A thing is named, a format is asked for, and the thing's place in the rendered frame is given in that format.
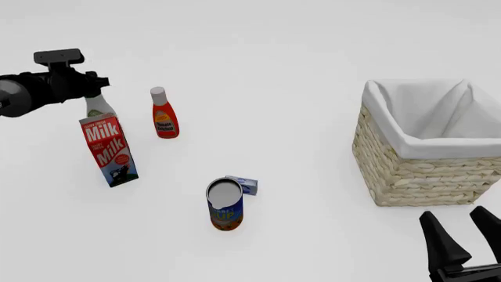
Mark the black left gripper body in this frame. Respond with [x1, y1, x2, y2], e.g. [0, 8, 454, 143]
[83, 70, 111, 99]

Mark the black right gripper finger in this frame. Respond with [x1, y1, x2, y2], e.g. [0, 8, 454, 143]
[469, 204, 501, 264]
[419, 210, 473, 276]

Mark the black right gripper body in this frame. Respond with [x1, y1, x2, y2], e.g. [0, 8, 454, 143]
[428, 262, 501, 282]

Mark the white salad dressing bottle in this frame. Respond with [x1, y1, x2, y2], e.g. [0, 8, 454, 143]
[85, 93, 118, 119]

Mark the woven wicker basket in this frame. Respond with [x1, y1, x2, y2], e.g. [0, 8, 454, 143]
[351, 78, 501, 208]

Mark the white cloth basket liner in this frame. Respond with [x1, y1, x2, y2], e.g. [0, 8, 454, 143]
[361, 78, 501, 161]

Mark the red milk carton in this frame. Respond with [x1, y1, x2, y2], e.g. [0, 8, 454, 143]
[78, 112, 140, 188]

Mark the red tomato ketchup bottle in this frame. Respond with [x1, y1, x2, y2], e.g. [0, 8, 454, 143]
[150, 86, 181, 139]

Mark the blue soup can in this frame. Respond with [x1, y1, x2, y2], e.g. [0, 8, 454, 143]
[205, 176, 245, 232]

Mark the small blue and white box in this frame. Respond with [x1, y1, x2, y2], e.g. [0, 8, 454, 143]
[225, 175, 259, 197]

